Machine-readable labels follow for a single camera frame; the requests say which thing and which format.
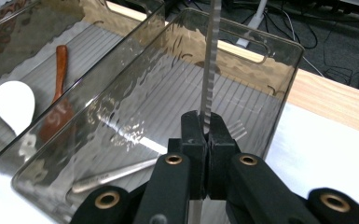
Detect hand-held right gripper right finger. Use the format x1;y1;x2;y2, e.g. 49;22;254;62
207;111;321;224

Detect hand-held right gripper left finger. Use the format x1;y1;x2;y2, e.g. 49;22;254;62
133;110;208;224

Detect metal fork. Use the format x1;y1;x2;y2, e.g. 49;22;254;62
71;120;249;194
188;0;223;224

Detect translucent brown plastic bin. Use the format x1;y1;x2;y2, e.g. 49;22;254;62
0;0;166;166
10;7;306;224
0;0;45;63

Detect brown wooden spoon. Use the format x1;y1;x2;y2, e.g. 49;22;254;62
37;45;76;145

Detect white plastic spoon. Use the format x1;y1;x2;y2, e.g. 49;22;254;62
0;80;36;136

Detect white table sheet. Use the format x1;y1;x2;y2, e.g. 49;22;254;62
0;102;359;224

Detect tangled black cables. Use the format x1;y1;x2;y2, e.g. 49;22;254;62
269;0;359;88

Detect thin white cable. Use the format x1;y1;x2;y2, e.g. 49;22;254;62
279;7;324;78

